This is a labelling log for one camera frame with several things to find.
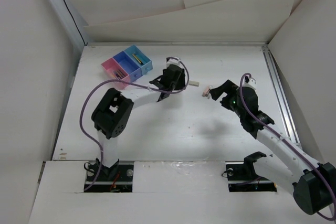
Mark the purple-blue container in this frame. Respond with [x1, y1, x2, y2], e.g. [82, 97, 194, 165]
[113, 51, 142, 82]

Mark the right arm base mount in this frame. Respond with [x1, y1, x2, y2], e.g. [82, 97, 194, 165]
[221, 152, 277, 193]

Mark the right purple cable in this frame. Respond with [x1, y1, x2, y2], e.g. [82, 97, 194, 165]
[239, 72, 336, 221]

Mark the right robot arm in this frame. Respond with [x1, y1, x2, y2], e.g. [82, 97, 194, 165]
[207, 74, 335, 215]

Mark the white eraser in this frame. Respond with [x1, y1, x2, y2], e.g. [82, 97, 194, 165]
[188, 81, 200, 87]

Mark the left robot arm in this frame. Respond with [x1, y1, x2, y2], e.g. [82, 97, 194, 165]
[91, 64, 190, 180]

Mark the purple cable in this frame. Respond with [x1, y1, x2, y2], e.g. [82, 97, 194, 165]
[79, 56, 190, 192]
[239, 72, 336, 221]

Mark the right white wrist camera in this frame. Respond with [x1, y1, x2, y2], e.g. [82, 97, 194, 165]
[243, 76, 257, 90]

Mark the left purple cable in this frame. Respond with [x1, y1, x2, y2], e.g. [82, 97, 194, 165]
[79, 56, 190, 192]

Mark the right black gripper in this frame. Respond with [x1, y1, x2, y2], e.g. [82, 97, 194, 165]
[210, 79, 245, 119]

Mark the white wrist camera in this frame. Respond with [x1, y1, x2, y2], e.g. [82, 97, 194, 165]
[166, 57, 180, 67]
[243, 76, 257, 90]

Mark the light blue container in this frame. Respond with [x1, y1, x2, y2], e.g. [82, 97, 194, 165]
[124, 45, 153, 75]

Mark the pale yellow highlighter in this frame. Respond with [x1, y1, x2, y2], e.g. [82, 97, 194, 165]
[136, 55, 146, 65]

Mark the pink container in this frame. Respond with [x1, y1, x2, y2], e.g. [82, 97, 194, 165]
[101, 58, 131, 90]

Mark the aluminium rail right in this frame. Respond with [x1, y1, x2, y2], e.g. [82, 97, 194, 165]
[261, 44, 302, 148]

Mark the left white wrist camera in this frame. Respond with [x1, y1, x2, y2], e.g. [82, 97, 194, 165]
[166, 57, 180, 67]

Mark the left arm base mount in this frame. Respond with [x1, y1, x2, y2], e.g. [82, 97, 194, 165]
[83, 159, 134, 193]

